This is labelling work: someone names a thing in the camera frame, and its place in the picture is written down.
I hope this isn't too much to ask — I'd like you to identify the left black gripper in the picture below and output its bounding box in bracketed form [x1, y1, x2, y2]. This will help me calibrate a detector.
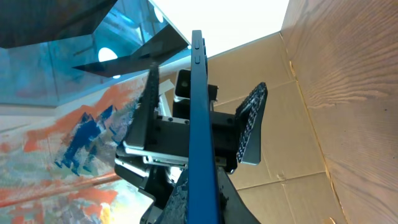
[114, 63, 268, 205]

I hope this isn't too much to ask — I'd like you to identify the blue Galaxy smartphone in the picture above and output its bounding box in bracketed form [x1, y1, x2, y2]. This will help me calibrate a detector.
[187, 30, 221, 224]

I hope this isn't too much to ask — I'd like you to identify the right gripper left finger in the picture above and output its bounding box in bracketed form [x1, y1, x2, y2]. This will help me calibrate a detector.
[155, 170, 189, 224]

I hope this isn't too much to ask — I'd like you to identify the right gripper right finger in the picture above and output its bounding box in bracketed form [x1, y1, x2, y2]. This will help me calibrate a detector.
[217, 167, 260, 224]

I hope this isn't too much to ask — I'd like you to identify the colourful abstract painting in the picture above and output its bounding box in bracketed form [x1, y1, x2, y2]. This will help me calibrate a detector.
[1, 75, 151, 223]

